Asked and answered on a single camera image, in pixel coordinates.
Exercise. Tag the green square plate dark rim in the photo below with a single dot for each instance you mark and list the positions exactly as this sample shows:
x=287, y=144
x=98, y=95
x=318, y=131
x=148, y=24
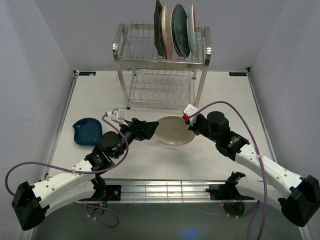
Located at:
x=157, y=25

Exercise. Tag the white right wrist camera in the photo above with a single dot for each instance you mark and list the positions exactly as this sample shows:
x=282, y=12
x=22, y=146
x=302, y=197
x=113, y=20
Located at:
x=190, y=114

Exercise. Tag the two-tier steel dish rack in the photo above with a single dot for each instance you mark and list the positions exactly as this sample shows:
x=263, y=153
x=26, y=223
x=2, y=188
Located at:
x=151, y=81

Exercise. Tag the dark blue leaf-shaped dish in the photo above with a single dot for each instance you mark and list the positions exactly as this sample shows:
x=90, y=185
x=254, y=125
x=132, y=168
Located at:
x=87, y=132

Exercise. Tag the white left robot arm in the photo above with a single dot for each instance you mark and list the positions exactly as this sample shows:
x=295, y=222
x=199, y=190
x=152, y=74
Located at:
x=32, y=203

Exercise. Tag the cream and pink plate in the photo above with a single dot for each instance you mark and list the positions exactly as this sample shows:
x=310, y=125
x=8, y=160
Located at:
x=166, y=28

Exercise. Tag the red and teal floral plate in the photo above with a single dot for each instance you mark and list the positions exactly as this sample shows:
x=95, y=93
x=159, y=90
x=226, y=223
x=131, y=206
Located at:
x=192, y=32

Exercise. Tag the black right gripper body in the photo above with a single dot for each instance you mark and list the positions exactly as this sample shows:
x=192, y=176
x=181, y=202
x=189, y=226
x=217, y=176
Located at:
x=200, y=127

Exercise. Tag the dark teal floral plate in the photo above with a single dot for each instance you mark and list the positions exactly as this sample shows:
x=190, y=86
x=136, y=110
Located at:
x=179, y=31

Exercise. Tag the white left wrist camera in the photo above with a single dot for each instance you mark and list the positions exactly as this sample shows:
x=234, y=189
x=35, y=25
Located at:
x=117, y=115

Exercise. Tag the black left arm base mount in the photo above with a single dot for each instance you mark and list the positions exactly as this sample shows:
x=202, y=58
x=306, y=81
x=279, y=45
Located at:
x=111, y=193

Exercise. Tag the left corner table label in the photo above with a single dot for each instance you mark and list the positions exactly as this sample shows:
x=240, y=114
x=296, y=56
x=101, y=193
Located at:
x=87, y=73

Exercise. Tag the cream round plate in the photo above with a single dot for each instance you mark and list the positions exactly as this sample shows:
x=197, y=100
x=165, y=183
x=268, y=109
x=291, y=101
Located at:
x=172, y=130

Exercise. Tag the right corner table label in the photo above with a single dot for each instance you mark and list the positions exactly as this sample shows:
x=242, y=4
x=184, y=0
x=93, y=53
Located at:
x=237, y=74

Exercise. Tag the corner table label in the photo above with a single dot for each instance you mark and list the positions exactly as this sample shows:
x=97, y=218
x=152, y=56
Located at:
x=87, y=73
x=237, y=74

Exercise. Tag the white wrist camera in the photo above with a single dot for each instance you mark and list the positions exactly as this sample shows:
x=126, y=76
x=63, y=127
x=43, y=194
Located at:
x=190, y=114
x=117, y=115

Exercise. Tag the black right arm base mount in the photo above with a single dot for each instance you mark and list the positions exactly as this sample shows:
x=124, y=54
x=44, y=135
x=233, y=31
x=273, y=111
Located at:
x=222, y=192

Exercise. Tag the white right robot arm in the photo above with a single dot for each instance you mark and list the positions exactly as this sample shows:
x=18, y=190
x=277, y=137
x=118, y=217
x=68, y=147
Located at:
x=298, y=197

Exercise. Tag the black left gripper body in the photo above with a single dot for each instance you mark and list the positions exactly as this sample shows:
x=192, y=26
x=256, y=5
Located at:
x=129, y=133

